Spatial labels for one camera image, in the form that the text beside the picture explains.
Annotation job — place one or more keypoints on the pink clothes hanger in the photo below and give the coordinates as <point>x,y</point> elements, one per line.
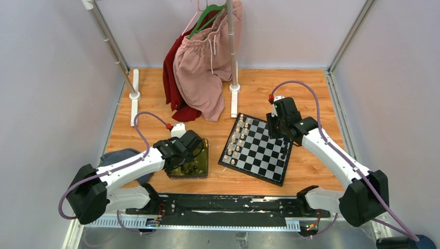
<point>190,26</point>

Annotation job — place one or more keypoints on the dark red garment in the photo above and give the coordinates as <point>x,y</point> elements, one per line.
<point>183,112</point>

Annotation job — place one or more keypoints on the black and white chessboard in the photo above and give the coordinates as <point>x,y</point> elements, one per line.
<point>259,155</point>

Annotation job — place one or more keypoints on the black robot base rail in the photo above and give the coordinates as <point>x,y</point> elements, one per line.
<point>182,211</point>

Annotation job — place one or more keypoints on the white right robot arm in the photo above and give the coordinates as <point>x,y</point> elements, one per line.
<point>365,195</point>

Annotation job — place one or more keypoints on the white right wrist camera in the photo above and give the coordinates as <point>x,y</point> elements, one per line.
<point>274,112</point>

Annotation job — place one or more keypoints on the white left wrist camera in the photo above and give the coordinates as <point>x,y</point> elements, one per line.
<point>178,130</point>

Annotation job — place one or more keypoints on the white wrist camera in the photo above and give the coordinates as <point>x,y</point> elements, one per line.
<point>274,112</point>
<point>178,130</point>

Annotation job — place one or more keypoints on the grey blue cloth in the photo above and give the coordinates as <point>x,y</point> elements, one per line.
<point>120,155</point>

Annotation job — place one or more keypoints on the pink shorts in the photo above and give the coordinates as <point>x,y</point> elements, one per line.
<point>201,65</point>

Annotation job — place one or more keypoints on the gold metal tin tray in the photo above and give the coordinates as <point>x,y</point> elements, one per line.
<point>198,168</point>

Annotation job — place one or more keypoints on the dark blue cylinder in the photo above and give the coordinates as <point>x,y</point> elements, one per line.
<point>424,242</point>

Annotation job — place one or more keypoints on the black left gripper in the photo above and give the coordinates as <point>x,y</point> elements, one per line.
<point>190,155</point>

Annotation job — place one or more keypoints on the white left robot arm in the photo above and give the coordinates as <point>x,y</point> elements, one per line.
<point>95,191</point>

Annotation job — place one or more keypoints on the white clothes rack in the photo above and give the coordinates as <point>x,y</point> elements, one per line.
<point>133,84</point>

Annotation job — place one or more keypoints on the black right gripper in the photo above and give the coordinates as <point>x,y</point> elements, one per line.
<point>274,134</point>

